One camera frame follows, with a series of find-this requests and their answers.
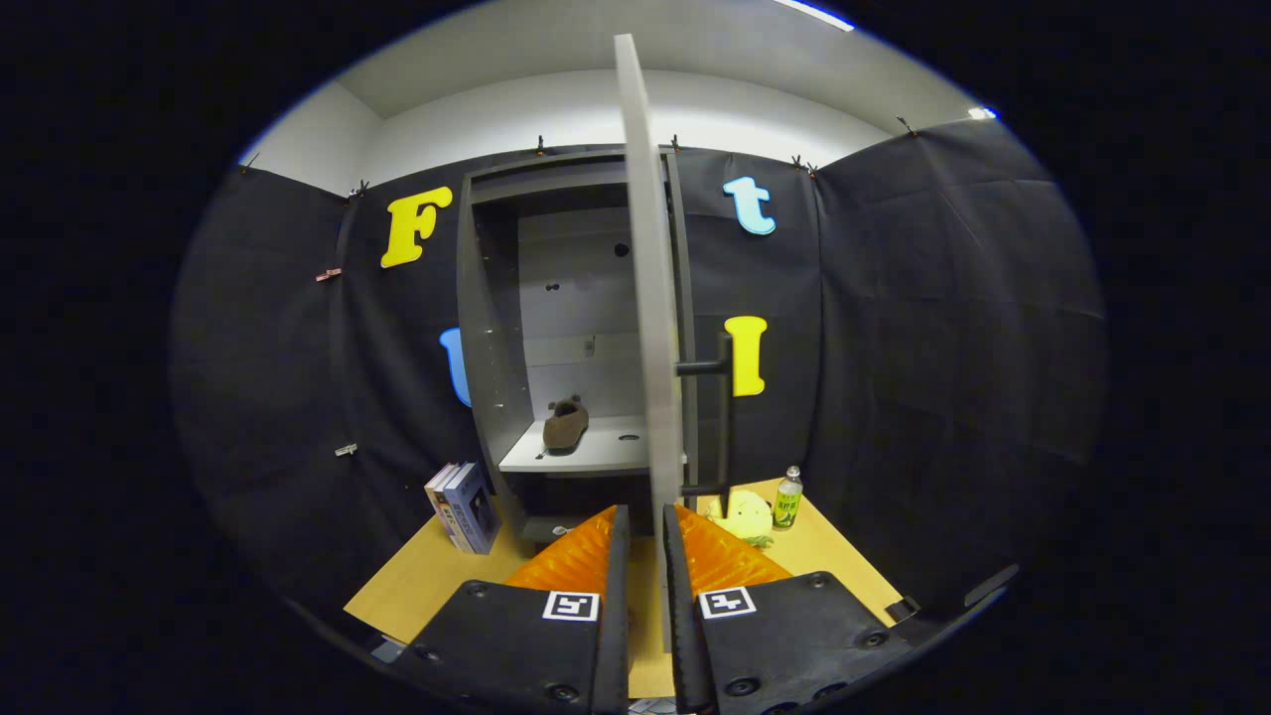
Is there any blue book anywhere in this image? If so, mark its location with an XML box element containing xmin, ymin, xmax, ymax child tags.
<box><xmin>444</xmin><ymin>462</ymin><xmax>502</xmax><ymax>555</ymax></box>

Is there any yellow plush toy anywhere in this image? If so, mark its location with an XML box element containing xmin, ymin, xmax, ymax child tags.
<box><xmin>707</xmin><ymin>489</ymin><xmax>776</xmax><ymax>549</ymax></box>

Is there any long ceiling light strip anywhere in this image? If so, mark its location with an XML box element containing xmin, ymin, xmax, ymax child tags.
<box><xmin>775</xmin><ymin>0</ymin><xmax>855</xmax><ymax>33</ymax></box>

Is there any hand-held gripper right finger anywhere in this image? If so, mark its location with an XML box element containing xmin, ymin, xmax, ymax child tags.
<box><xmin>662</xmin><ymin>503</ymin><xmax>915</xmax><ymax>715</ymax></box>

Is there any white cabinet shelf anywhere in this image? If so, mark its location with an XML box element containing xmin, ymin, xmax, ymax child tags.
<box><xmin>498</xmin><ymin>415</ymin><xmax>656</xmax><ymax>476</ymax></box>

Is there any plain brown fuzzy shoe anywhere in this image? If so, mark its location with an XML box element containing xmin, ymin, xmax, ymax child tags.
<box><xmin>542</xmin><ymin>394</ymin><xmax>591</xmax><ymax>455</ymax></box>

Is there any black backdrop cloth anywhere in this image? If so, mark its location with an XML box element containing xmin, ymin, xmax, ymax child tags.
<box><xmin>169</xmin><ymin>117</ymin><xmax>1108</xmax><ymax>637</ymax></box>

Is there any green drink bottle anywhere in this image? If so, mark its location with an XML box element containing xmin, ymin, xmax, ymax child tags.
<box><xmin>773</xmin><ymin>465</ymin><xmax>804</xmax><ymax>530</ymax></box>

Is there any grey shoe cabinet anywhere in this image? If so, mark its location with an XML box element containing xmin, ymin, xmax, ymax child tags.
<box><xmin>457</xmin><ymin>147</ymin><xmax>701</xmax><ymax>542</ymax></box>

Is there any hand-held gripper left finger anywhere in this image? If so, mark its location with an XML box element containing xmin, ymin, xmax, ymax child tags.
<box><xmin>392</xmin><ymin>504</ymin><xmax>632</xmax><ymax>715</ymax></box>

